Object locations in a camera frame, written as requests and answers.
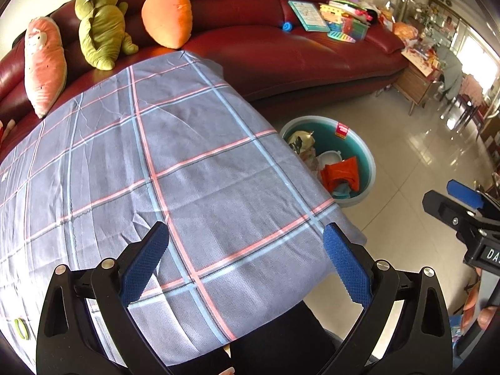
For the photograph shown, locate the orange carrot rabbit plush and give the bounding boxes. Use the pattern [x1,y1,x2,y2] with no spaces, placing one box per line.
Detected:
[141,0,193,49]

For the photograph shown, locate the colourful box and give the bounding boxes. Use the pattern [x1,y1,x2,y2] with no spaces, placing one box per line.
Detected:
[449,312,466,350]

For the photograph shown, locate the dark red leather sofa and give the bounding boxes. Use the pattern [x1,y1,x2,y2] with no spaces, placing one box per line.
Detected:
[0,0,420,126]

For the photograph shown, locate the grey covered chair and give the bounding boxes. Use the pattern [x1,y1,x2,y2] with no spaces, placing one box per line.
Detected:
[441,49,465,102]

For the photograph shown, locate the orange snack wrapper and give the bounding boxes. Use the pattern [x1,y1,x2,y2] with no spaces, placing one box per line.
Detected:
[320,156,361,194]

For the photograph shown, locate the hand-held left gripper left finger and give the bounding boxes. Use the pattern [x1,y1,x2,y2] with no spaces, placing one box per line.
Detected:
[36,221,170,375]

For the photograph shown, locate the person's right hand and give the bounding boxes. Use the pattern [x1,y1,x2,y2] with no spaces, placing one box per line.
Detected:
[463,279,500,331]

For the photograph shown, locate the teal plastic basin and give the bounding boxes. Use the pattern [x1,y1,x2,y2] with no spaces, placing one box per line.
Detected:
[279,115,376,208]

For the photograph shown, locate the person's black trouser leg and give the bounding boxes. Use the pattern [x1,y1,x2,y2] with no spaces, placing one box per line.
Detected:
[230,305,337,375]

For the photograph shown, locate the light blue picture book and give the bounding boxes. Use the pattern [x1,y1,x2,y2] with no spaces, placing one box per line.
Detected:
[288,0,331,33]

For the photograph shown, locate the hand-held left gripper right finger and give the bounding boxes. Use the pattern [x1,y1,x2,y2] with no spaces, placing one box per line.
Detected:
[322,222,454,375]

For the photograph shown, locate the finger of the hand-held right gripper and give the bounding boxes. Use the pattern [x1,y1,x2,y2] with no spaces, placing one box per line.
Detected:
[422,189,500,239]
[446,180,500,209]

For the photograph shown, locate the grey plaid tablecloth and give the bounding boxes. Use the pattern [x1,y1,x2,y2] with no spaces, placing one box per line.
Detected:
[0,49,368,364]

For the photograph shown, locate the pile of colourful toys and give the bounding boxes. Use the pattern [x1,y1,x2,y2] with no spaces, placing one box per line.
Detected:
[318,0,381,43]

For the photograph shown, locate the wooden side table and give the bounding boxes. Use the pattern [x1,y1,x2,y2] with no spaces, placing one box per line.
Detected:
[392,47,444,116]

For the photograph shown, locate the green plush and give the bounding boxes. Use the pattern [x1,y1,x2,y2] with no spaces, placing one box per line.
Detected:
[74,0,139,71]

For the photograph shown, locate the green hair ties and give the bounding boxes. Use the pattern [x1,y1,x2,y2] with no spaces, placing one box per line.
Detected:
[13,317,30,340]

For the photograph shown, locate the pink rabbit plush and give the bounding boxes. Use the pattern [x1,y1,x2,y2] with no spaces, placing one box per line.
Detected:
[24,16,68,118]

